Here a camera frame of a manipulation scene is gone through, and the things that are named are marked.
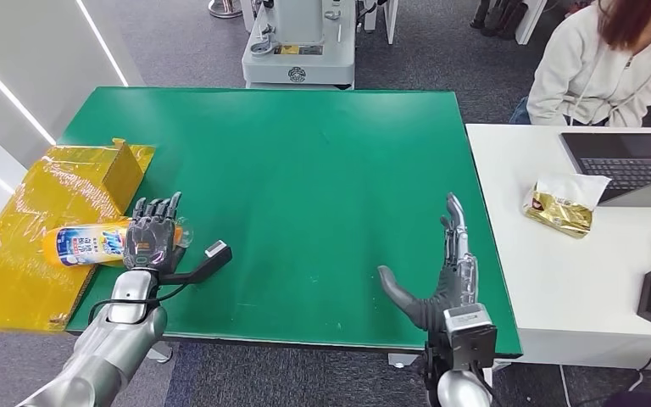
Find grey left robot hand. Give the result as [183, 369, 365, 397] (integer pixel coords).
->
[122, 191, 187, 276]

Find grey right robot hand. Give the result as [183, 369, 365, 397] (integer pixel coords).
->
[377, 192, 479, 332]

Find orange plastic bottle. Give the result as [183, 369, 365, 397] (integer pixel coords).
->
[42, 217, 195, 269]

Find white table foot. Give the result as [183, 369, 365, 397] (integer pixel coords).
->
[147, 341, 173, 365]
[388, 354, 420, 371]

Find yellow taped cardboard box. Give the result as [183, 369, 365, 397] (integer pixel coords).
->
[0, 138, 157, 334]

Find gold and white snack packet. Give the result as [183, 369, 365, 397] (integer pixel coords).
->
[522, 174, 612, 241]

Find dark grey laptop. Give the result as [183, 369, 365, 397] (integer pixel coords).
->
[559, 131, 651, 209]

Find grey machine base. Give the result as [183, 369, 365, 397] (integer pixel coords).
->
[241, 0, 358, 90]

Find chrome stand base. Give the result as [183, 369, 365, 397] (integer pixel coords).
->
[207, 0, 243, 19]

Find person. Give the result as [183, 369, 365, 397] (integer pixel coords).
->
[509, 0, 651, 129]

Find black boots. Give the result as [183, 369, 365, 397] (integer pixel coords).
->
[470, 0, 529, 42]

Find white furniture panel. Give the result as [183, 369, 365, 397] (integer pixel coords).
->
[515, 0, 548, 46]

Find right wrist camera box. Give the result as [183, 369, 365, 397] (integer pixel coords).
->
[442, 303, 498, 372]

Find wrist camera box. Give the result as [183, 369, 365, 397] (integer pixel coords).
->
[442, 303, 498, 372]
[159, 239, 233, 286]

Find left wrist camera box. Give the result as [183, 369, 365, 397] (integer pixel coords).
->
[159, 239, 233, 286]

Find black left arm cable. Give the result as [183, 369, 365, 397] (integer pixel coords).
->
[87, 283, 189, 327]

